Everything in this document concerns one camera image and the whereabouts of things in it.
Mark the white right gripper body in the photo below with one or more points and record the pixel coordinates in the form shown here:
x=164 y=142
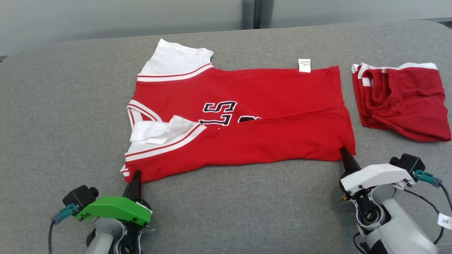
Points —
x=374 y=175

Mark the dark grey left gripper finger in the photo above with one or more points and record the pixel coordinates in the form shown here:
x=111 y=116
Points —
x=135 y=190

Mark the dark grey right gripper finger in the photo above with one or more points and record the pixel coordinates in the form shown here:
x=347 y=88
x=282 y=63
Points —
x=349 y=164

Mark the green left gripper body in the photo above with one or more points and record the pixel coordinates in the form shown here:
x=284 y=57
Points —
x=116 y=209

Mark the red basketball shorts white stripe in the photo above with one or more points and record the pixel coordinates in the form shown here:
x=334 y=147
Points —
x=416 y=106

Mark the red jersey with white sleeves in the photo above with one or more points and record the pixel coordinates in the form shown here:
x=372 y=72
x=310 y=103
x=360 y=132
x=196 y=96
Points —
x=282 y=91

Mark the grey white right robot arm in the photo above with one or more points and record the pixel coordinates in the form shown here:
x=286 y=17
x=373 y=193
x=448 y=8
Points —
x=399 y=225

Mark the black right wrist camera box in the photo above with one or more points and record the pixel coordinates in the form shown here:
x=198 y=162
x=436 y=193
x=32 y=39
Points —
x=408 y=164

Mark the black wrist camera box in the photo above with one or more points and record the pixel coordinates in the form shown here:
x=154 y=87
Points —
x=408 y=164
x=79 y=197

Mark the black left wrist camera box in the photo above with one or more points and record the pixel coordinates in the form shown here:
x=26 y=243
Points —
x=79 y=197

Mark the teal right camera connector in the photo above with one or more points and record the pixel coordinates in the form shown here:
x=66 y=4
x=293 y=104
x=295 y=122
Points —
x=425 y=176

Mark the teal camera connector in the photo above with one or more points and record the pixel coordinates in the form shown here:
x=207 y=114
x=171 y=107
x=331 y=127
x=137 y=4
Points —
x=65 y=212
x=425 y=176

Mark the teal left camera connector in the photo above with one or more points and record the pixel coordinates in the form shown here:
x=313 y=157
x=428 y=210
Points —
x=65 y=212

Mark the grey partition post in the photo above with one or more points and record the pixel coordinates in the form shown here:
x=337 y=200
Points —
x=248 y=14
x=265 y=14

